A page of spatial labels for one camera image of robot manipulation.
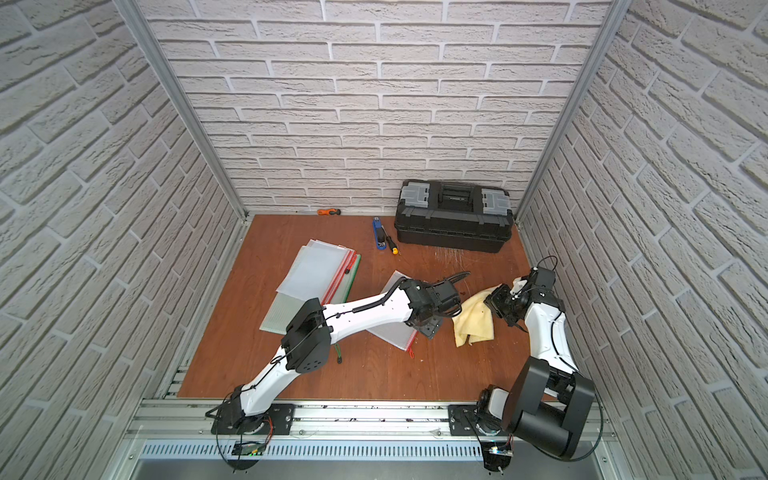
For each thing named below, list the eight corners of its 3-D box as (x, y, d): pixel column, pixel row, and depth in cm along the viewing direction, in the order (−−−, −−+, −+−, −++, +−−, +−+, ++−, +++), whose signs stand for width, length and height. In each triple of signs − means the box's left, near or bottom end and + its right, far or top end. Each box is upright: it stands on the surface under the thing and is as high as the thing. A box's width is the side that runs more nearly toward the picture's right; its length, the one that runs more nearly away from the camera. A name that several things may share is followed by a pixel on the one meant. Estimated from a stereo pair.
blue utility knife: (378, 250, 111) (377, 244, 108) (372, 223, 119) (371, 217, 117) (387, 248, 111) (386, 243, 108) (380, 221, 120) (380, 216, 117)
